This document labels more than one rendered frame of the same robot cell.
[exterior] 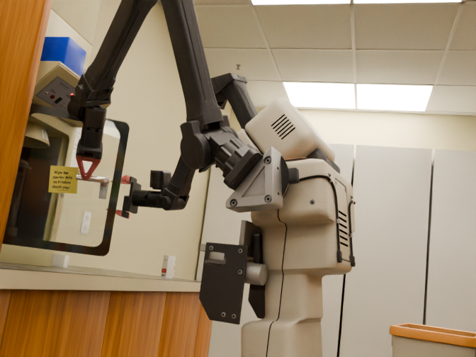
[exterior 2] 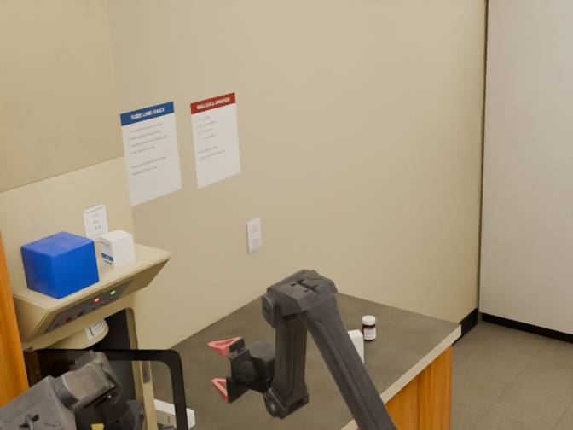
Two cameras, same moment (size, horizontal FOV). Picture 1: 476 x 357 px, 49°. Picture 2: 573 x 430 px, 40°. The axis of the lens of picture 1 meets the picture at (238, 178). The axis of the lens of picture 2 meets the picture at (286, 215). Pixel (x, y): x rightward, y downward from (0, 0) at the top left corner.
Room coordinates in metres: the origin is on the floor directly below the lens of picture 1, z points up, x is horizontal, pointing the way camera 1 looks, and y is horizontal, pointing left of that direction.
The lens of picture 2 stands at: (0.36, -0.41, 2.11)
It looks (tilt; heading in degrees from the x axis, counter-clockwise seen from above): 19 degrees down; 24
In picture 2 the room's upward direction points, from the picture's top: 3 degrees counter-clockwise
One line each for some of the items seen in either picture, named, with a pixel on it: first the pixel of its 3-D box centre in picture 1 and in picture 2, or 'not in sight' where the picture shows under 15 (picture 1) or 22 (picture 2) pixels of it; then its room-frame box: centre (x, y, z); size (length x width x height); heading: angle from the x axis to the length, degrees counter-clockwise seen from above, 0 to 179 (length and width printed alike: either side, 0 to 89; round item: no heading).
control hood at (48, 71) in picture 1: (69, 97); (99, 294); (1.55, 0.55, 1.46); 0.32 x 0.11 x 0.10; 165
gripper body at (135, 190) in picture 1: (140, 197); (249, 375); (1.75, 0.32, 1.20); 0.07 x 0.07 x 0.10; 75
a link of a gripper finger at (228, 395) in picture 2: (120, 206); (227, 380); (1.77, 0.39, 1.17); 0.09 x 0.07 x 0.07; 75
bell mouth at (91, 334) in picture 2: not in sight; (66, 323); (1.61, 0.70, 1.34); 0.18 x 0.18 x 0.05
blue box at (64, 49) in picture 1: (61, 57); (60, 264); (1.47, 0.57, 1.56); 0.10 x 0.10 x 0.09; 75
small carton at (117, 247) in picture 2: not in sight; (117, 248); (1.61, 0.53, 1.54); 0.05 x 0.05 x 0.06; 65
